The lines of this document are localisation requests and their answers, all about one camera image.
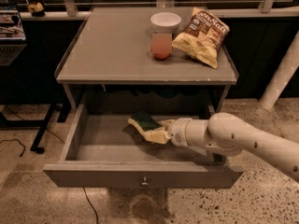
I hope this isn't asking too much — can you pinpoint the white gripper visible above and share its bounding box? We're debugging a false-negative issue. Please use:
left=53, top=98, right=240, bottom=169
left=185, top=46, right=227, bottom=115
left=144, top=118, right=191, bottom=147

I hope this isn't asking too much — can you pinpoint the green and yellow sponge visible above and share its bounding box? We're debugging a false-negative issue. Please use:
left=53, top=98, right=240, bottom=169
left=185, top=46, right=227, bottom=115
left=128, top=112, right=164, bottom=137

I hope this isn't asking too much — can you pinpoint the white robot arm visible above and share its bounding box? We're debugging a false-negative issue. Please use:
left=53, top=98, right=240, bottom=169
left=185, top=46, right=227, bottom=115
left=146, top=113, right=299, bottom=181

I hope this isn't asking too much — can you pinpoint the metal drawer knob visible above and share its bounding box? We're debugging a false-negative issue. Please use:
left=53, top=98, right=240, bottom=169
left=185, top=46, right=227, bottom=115
left=140, top=177, right=149, bottom=188

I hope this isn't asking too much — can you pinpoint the open grey top drawer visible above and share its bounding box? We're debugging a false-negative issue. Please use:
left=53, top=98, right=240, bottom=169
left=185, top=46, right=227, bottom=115
left=44, top=90, right=244, bottom=189

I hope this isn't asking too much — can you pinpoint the round floor drain cover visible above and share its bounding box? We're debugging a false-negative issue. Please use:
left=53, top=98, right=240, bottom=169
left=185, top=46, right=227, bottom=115
left=130, top=195, right=158, bottom=219

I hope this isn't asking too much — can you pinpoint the red apple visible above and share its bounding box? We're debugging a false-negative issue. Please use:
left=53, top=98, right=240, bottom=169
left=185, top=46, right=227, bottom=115
left=151, top=34, right=173, bottom=60

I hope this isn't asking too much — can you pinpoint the grey cabinet table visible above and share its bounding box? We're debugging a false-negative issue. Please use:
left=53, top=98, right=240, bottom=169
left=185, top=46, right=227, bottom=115
left=54, top=6, right=240, bottom=117

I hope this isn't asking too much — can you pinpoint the sea salt chips bag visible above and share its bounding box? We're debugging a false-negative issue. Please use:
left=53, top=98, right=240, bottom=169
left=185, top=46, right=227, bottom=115
left=172, top=7, right=230, bottom=69

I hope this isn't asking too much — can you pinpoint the white bowl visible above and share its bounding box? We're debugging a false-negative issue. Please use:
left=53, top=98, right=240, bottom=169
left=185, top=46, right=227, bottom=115
left=150, top=12, right=181, bottom=35

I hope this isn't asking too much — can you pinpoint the black desk with clutter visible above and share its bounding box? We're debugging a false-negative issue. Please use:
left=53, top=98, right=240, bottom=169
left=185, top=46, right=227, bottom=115
left=0, top=3, right=70, bottom=154

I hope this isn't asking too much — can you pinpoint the white ledge railing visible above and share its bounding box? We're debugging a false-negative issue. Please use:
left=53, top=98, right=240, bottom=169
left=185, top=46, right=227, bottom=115
left=19, top=0, right=299, bottom=21

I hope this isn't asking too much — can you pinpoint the yellow black object on ledge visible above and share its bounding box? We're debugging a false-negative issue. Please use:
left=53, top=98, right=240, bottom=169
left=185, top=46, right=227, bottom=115
left=27, top=2, right=45, bottom=17

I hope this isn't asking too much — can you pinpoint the black cable under drawer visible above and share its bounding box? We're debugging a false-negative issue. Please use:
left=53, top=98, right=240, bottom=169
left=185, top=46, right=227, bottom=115
left=81, top=188, right=100, bottom=224

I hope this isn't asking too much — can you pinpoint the black cable on floor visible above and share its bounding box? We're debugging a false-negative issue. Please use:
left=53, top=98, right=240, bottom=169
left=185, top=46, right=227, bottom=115
left=0, top=138, right=27, bottom=158

